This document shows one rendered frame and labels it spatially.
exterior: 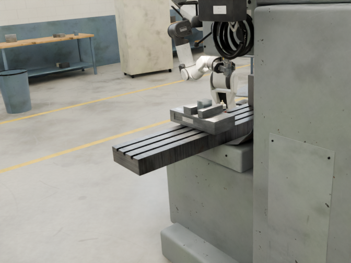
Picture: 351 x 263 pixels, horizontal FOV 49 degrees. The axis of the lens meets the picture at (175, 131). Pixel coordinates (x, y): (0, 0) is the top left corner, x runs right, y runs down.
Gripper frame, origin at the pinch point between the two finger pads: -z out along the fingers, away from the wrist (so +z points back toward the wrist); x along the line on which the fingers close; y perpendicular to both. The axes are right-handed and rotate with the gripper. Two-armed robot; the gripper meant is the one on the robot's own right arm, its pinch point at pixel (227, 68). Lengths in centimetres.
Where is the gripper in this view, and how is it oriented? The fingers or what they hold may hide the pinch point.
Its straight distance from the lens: 211.2
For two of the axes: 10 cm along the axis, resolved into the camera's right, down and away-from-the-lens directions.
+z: -3.3, -3.1, 8.9
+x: 9.4, -1.7, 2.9
